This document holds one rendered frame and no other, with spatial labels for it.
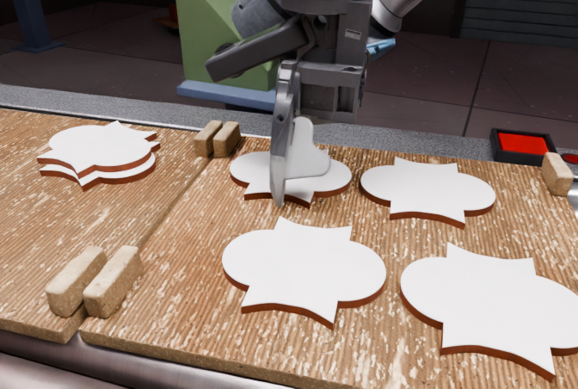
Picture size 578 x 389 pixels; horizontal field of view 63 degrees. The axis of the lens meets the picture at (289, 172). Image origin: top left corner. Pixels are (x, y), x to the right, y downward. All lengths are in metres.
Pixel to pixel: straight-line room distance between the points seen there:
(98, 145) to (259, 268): 0.29
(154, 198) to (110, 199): 0.05
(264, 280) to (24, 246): 0.23
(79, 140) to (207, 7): 0.47
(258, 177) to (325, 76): 0.15
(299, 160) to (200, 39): 0.61
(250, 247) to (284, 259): 0.03
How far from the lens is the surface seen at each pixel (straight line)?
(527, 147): 0.71
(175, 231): 0.48
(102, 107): 0.85
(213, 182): 0.55
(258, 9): 0.98
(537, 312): 0.42
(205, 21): 1.02
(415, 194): 0.52
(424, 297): 0.40
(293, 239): 0.44
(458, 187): 0.54
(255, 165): 0.55
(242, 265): 0.41
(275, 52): 0.47
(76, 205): 0.55
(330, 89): 0.47
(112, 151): 0.60
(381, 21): 0.88
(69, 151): 0.62
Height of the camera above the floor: 1.22
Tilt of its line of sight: 30 degrees down
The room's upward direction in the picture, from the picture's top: straight up
